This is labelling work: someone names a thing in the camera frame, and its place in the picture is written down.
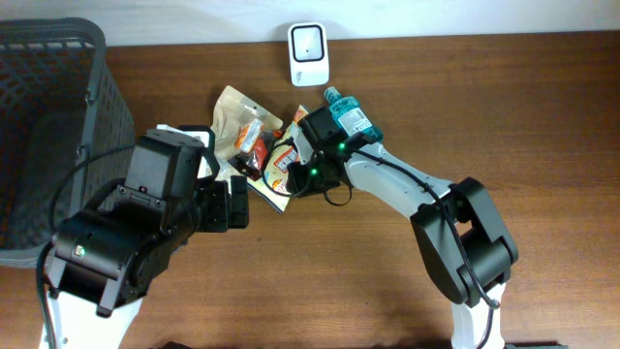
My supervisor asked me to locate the small orange packet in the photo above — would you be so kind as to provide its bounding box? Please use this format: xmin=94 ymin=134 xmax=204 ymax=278
xmin=234 ymin=118 xmax=264 ymax=153

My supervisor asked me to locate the dark red black packet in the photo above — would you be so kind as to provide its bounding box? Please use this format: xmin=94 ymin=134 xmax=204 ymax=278
xmin=228 ymin=130 xmax=284 ymax=180

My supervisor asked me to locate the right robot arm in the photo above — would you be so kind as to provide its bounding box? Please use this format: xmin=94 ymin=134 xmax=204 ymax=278
xmin=287 ymin=108 xmax=518 ymax=348

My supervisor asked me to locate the grey plastic mesh basket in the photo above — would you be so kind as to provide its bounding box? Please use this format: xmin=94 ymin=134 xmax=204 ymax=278
xmin=1 ymin=17 xmax=135 ymax=269

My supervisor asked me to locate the yellow snack bag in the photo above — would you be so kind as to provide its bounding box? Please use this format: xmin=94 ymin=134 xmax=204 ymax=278
xmin=248 ymin=105 xmax=312 ymax=213

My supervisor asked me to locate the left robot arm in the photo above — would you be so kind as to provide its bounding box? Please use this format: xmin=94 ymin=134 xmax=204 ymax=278
xmin=36 ymin=126 xmax=249 ymax=348

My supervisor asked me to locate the beige kraft pouch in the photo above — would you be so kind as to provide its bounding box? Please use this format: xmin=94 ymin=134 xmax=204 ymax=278
xmin=211 ymin=85 xmax=283 ymax=160

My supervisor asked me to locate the teal mouthwash bottle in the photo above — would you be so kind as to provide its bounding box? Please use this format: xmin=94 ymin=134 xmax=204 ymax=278
xmin=324 ymin=86 xmax=384 ymax=143

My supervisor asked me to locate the white barcode scanner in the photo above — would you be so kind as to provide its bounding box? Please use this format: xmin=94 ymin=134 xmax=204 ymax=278
xmin=287 ymin=22 xmax=329 ymax=87

